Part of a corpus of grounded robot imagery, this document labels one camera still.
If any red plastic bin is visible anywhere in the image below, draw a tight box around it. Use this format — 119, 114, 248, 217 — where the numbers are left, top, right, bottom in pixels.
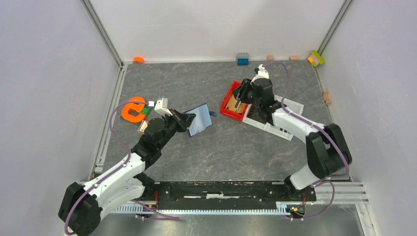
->
220, 81, 250, 121

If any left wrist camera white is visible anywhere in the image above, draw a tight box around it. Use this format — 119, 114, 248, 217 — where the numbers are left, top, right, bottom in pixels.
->
148, 97, 173, 117

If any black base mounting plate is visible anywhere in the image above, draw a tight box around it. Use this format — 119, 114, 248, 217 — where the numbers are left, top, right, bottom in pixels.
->
137, 181, 317, 210

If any white plastic bin right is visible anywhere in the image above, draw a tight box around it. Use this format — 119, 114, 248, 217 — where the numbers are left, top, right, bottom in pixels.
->
266, 98, 304, 141

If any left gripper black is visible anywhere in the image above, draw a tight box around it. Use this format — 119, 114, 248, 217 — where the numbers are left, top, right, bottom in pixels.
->
157, 108, 196, 149

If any white plastic bin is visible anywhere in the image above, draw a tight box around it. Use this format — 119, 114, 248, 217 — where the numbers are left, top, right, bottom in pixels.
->
242, 105, 277, 135
266, 98, 304, 141

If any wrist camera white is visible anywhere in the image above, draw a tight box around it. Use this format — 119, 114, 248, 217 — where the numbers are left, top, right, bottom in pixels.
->
252, 64, 269, 82
148, 97, 173, 117

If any navy blue card holder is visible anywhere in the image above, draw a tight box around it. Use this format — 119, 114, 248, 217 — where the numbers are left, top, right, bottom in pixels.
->
184, 103, 217, 137

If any green pink toy brick stack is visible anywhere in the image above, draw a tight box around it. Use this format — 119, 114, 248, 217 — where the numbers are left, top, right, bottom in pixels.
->
308, 50, 325, 67

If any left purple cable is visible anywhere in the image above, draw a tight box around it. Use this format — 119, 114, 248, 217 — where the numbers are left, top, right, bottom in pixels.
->
64, 101, 180, 236

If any orange round cap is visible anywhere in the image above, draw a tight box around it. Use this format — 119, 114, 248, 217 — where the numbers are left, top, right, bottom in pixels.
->
132, 57, 145, 64

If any blue grey toy brick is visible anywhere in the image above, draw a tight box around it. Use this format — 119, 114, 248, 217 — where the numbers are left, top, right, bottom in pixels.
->
236, 52, 250, 65

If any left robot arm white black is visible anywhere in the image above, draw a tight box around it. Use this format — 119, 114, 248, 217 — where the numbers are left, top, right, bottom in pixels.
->
58, 109, 196, 236

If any green toy block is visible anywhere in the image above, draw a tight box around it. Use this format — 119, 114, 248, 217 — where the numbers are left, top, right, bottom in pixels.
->
141, 107, 151, 116

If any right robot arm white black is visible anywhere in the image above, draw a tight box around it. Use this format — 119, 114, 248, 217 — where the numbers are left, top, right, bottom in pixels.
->
232, 78, 352, 201

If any white plastic bin left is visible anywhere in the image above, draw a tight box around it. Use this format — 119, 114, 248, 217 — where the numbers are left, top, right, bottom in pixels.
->
242, 105, 277, 135

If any curved tan wooden piece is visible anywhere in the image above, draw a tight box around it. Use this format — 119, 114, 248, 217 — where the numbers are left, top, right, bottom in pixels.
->
323, 91, 331, 106

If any orange plastic letter shape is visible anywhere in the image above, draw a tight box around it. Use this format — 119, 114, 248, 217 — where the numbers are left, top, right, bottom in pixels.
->
121, 96, 146, 124

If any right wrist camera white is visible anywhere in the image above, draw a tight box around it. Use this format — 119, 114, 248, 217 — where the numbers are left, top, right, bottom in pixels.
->
252, 64, 269, 82

